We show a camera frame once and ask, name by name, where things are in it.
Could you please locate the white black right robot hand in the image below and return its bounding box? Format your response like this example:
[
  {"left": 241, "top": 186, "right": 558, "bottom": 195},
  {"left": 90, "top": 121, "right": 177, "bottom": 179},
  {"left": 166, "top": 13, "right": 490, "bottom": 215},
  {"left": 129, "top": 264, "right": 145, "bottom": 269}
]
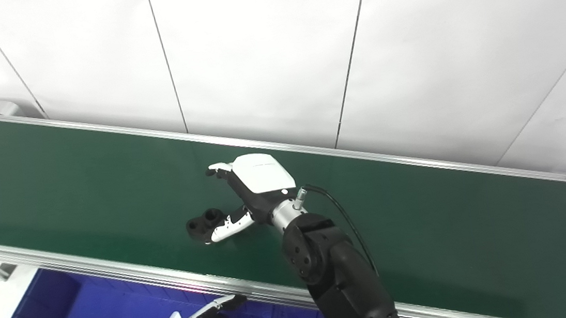
[{"left": 203, "top": 149, "right": 302, "bottom": 244}]

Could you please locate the black plastic part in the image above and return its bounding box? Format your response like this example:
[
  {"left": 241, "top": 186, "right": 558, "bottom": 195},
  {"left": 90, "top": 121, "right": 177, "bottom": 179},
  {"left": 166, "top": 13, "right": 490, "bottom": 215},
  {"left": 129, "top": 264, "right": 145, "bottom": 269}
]
[{"left": 185, "top": 207, "right": 232, "bottom": 244}]

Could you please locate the green conveyor belt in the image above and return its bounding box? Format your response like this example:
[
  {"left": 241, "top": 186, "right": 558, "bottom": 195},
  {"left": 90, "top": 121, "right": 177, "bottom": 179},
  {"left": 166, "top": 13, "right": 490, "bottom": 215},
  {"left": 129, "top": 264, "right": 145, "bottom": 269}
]
[
  {"left": 0, "top": 54, "right": 566, "bottom": 318},
  {"left": 0, "top": 58, "right": 566, "bottom": 318}
]

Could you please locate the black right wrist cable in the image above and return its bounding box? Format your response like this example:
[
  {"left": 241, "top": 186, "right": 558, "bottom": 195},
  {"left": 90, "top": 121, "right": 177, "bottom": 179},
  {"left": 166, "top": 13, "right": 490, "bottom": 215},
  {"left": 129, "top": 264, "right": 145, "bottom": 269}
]
[{"left": 291, "top": 178, "right": 380, "bottom": 285}]

